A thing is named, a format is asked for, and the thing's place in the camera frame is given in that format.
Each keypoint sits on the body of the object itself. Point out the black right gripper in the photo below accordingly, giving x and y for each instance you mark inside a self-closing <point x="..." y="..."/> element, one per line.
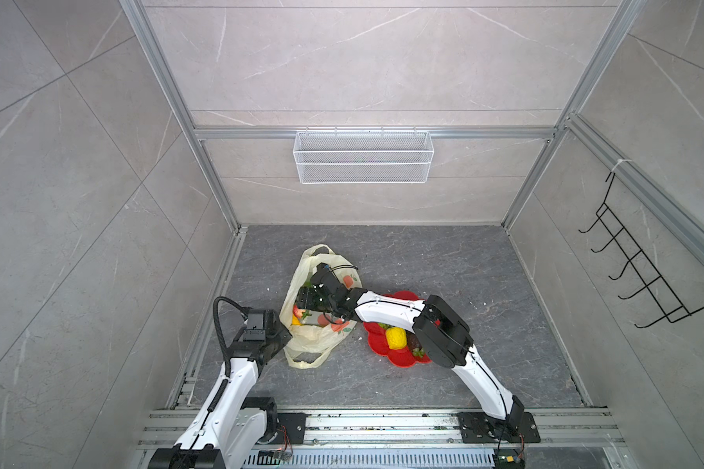
<point x="305" y="298"/>

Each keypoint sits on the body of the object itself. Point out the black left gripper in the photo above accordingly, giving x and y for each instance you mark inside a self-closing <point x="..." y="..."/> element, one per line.
<point x="284" y="335"/>

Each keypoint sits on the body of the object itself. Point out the red fake apple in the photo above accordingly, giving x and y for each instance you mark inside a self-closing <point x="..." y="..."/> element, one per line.
<point x="299" y="313"/>

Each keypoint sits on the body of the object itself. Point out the cream plastic shopping bag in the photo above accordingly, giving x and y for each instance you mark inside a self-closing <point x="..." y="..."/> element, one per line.
<point x="313" y="340"/>

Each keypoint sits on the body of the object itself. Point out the red flower-shaped plastic bowl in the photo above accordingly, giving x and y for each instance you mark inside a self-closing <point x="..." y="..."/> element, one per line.
<point x="393" y="352"/>

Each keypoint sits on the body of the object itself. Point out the yellow fake lemon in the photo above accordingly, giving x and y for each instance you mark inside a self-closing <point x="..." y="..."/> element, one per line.
<point x="396" y="338"/>

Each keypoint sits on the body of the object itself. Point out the dark brown fake fruit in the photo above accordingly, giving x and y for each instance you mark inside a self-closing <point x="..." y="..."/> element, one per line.
<point x="416" y="348"/>

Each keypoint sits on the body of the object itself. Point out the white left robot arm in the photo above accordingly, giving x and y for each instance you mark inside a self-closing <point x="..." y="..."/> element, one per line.
<point x="226" y="427"/>

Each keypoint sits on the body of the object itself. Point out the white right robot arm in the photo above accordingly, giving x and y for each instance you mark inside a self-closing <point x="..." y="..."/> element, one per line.
<point x="443" y="334"/>

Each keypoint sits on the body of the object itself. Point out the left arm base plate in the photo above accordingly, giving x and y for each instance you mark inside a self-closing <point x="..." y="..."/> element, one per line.
<point x="291" y="425"/>

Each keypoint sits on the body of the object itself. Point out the white wire mesh basket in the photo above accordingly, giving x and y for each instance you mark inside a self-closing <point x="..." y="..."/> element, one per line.
<point x="363" y="157"/>

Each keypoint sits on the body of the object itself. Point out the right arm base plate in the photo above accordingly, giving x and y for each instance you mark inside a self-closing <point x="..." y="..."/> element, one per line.
<point x="479" y="428"/>

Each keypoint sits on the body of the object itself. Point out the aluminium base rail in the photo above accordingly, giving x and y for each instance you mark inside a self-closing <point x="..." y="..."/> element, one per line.
<point x="430" y="438"/>

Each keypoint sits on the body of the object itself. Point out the black wire hook rack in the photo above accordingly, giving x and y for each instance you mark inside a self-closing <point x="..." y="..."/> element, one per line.
<point x="670" y="307"/>

